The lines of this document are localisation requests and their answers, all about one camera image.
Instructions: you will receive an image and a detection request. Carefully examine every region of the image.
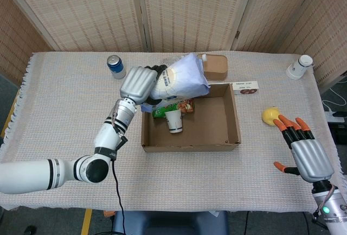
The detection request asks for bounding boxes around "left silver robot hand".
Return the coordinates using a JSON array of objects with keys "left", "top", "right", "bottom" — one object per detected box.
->
[{"left": 119, "top": 65, "right": 168, "bottom": 108}]

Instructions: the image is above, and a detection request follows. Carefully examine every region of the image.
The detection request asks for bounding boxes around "right silver orange-tipped robot hand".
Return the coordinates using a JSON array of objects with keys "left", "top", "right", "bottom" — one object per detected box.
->
[{"left": 273, "top": 115, "right": 335, "bottom": 183}]

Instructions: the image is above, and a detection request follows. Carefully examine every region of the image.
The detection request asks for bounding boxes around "yellow lemon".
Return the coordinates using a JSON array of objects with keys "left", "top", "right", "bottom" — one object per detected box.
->
[{"left": 261, "top": 106, "right": 282, "bottom": 126}]

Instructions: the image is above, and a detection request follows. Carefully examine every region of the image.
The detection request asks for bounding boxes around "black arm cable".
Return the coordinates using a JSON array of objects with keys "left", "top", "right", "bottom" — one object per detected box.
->
[{"left": 110, "top": 134, "right": 128, "bottom": 235}]

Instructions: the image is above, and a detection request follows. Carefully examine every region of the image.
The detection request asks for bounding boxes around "blue and white drink can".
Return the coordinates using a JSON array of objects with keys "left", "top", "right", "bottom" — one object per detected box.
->
[{"left": 106, "top": 55, "right": 127, "bottom": 80}]

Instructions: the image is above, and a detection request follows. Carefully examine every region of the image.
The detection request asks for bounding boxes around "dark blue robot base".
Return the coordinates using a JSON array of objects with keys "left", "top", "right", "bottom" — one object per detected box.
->
[{"left": 112, "top": 210, "right": 227, "bottom": 235}]

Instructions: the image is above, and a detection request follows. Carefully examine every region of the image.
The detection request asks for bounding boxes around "brown kraft paper bowl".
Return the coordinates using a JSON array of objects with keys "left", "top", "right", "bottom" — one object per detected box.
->
[{"left": 202, "top": 54, "right": 228, "bottom": 81}]

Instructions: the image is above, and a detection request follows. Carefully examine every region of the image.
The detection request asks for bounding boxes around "white power cable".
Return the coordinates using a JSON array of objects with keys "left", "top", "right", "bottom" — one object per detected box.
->
[{"left": 321, "top": 87, "right": 343, "bottom": 113}]

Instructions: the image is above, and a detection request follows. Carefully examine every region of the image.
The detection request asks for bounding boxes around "green snack packet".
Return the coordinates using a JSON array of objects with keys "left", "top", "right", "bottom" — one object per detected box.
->
[{"left": 152, "top": 98, "right": 195, "bottom": 119}]

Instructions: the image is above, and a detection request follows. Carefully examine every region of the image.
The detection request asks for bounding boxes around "pale woven tablecloth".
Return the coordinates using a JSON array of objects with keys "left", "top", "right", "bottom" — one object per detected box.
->
[{"left": 0, "top": 52, "right": 342, "bottom": 211}]

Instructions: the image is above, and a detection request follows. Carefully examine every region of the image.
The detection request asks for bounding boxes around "white power strip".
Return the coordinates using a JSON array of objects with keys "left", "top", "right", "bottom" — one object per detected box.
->
[{"left": 324, "top": 111, "right": 345, "bottom": 123}]

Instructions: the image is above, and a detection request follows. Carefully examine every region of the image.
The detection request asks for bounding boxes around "white food box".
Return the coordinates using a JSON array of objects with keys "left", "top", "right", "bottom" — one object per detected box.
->
[{"left": 232, "top": 81, "right": 260, "bottom": 96}]

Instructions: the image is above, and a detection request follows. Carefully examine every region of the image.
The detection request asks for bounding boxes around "open brown cardboard box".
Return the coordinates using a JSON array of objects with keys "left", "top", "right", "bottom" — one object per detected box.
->
[{"left": 140, "top": 82, "right": 242, "bottom": 154}]

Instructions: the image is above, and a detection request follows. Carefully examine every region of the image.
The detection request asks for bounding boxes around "woven folding screen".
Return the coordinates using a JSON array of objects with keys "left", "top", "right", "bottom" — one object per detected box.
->
[{"left": 0, "top": 0, "right": 347, "bottom": 92}]

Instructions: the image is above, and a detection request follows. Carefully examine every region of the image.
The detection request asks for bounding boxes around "lavender tissue pack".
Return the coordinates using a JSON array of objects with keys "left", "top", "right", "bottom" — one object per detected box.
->
[{"left": 140, "top": 52, "right": 211, "bottom": 113}]

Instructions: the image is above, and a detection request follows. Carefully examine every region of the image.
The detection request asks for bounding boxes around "small white paper cup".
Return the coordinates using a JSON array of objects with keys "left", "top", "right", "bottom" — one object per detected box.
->
[{"left": 165, "top": 109, "right": 183, "bottom": 134}]

